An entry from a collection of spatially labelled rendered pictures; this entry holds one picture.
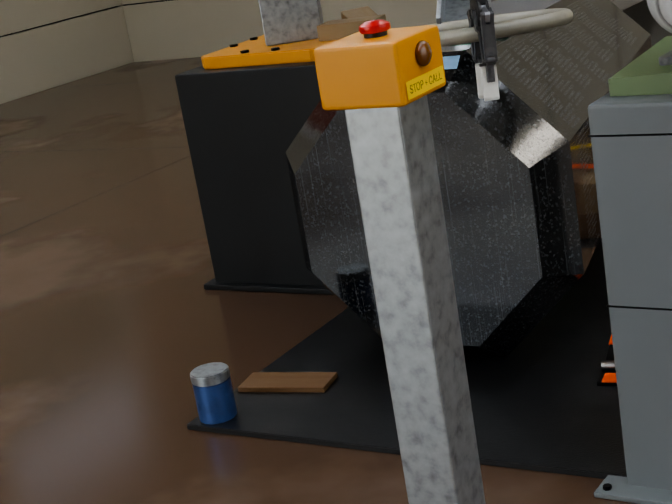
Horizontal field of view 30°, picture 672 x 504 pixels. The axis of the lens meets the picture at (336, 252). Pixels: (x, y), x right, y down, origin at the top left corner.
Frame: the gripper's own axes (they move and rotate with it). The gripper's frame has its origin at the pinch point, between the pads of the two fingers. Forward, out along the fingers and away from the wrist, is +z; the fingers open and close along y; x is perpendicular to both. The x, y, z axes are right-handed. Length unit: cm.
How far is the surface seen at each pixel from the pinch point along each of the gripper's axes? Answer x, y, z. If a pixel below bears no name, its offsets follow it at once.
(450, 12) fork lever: -5, 57, -12
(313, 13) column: 18, 166, -12
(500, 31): -3.4, -1.1, -9.6
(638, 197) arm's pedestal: -21.3, -21.7, 22.8
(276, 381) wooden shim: 49, 74, 78
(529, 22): -9.8, 1.0, -10.4
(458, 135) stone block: -3, 53, 17
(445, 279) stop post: 27, -86, 16
